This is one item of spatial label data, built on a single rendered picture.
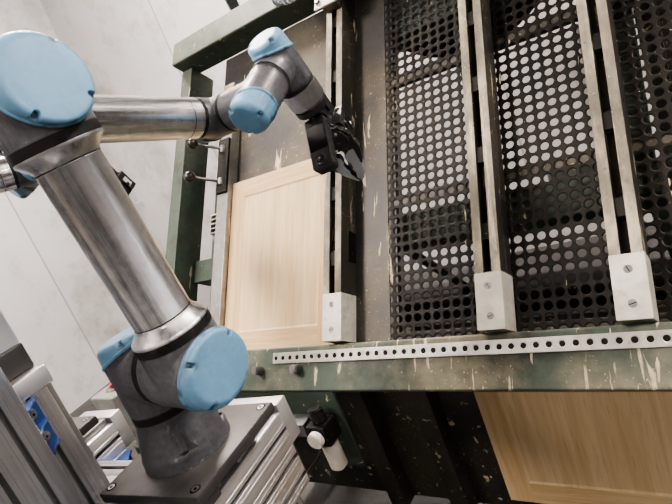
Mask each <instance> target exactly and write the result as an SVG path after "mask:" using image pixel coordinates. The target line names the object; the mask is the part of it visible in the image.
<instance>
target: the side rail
mask: <svg viewBox="0 0 672 504"><path fill-rule="evenodd" d="M212 92H213V80H212V79H210V78H209V77H207V76H205V75H204V74H202V73H200V72H199V71H197V70H195V69H194V68H190V69H188V70H186V71H185V72H183V73H182V83H181V94H180V97H201V98H209V97H212ZM187 140H188V139H186V140H176V148H175V159H174V170H173V180H172V191H171V202H170V213H169V224H168V234H167V245H166V256H165V258H166V260H167V262H168V264H169V265H170V267H171V269H172V270H173V272H174V274H175V275H176V277H177V279H178V280H179V282H180V284H181V285H182V287H183V289H184V291H185V292H186V294H187V296H188V297H189V299H190V300H192V301H197V292H198V284H196V283H194V270H195V262H197V261H200V252H201V239H202V225H203V212H204V199H205V186H206V181H204V180H198V179H195V180H194V181H193V182H187V181H185V179H184V174H185V172H187V171H192V172H194V173H195V176H198V177H205V178H206V172H207V159H208V148H205V147H200V146H198V147H197V148H196V149H190V148H188V146H187Z"/></svg>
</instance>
